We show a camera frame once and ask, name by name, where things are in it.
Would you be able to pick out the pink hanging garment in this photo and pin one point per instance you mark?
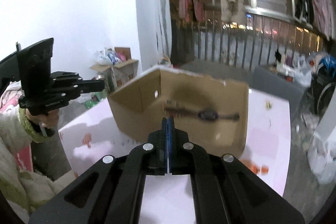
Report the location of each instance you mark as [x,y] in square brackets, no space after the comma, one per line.
[324,17]

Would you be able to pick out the left forearm fuzzy sleeve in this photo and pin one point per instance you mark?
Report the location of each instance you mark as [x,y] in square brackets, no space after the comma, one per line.
[24,189]

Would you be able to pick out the large brown cardboard box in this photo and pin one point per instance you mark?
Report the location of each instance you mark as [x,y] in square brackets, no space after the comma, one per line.
[213,112]

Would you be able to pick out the pink floral quilt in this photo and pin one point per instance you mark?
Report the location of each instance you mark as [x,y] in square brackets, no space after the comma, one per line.
[9,100]

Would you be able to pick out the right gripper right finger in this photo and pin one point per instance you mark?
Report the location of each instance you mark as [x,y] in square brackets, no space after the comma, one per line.
[224,189]

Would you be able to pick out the white plastic bag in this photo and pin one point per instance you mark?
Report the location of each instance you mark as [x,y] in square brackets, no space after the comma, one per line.
[107,57]

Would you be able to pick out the metal balcony railing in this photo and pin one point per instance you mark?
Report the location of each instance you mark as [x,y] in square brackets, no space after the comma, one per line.
[244,46]

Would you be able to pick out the green plastic bag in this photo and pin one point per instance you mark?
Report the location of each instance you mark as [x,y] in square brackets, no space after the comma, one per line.
[95,99]

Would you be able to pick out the black white hanging jacket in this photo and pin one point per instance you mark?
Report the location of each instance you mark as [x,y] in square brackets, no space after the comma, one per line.
[304,11]

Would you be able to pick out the small open cardboard box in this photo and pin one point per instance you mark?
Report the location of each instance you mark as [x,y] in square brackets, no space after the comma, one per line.
[117,75]

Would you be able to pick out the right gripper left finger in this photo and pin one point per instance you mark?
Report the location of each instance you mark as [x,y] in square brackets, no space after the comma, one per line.
[111,190]

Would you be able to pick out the left hand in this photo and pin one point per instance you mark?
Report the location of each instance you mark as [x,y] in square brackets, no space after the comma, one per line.
[50,120]

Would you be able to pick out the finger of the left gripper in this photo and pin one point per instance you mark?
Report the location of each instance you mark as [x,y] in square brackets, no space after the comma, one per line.
[89,86]

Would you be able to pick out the wheelchair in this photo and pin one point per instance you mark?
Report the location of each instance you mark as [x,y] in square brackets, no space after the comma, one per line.
[321,68]

